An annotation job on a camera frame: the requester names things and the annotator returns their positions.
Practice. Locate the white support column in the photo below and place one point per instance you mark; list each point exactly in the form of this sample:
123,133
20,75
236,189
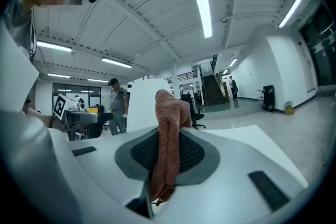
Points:
174,78

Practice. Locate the yellow bin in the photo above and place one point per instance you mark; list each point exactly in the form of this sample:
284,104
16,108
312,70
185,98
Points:
289,110

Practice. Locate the ceiling light bar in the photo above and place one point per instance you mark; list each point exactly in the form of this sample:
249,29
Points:
232,62
116,62
53,46
59,75
290,11
204,14

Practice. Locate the black mezzanine railing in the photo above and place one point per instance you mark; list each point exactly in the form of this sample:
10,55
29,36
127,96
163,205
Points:
186,76

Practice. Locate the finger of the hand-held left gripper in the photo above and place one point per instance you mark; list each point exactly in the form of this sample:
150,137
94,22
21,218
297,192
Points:
82,117

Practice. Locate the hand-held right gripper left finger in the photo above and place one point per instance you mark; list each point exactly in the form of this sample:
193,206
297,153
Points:
105,165

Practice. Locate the dark glass door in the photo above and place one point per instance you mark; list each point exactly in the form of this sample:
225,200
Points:
320,47

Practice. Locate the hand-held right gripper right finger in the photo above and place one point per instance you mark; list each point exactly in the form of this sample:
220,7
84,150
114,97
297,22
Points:
231,186

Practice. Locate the red wiping cloth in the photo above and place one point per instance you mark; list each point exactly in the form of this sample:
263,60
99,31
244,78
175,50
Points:
170,118

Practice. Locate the black mesh office chair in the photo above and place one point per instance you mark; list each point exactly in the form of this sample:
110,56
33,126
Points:
199,116

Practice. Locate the person's left forearm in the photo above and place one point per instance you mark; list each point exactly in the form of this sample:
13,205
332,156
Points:
42,118

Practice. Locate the black upright case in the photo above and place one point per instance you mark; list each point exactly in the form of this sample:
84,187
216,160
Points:
268,98

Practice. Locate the white square table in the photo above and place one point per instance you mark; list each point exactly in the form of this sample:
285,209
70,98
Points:
249,144

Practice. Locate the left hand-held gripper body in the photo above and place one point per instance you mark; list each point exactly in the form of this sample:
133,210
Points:
60,107

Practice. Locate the person's grey t-shirt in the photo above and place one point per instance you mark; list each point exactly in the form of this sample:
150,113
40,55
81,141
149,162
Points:
21,29

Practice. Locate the dark staircase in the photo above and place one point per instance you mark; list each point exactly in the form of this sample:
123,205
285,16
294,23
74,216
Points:
212,91

